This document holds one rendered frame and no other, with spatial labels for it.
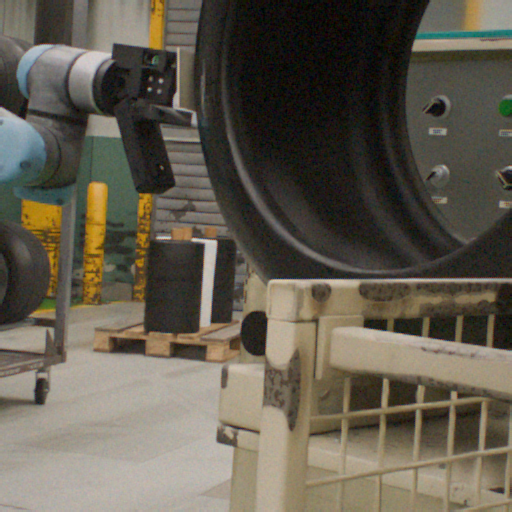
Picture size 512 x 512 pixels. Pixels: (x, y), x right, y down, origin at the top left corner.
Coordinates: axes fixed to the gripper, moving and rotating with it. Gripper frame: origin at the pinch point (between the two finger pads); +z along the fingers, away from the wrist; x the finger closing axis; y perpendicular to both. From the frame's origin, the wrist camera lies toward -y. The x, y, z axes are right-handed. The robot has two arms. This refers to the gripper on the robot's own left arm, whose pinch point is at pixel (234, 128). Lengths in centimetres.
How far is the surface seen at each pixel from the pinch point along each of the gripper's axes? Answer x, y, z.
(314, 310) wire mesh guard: -59, -4, 63
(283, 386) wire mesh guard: -60, -7, 63
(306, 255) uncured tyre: -11.9, -9.5, 23.0
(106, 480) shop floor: 199, -138, -226
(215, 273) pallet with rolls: 513, -123, -490
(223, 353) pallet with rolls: 459, -156, -422
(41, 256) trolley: 264, -86, -358
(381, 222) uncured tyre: 13.9, -7.9, 11.3
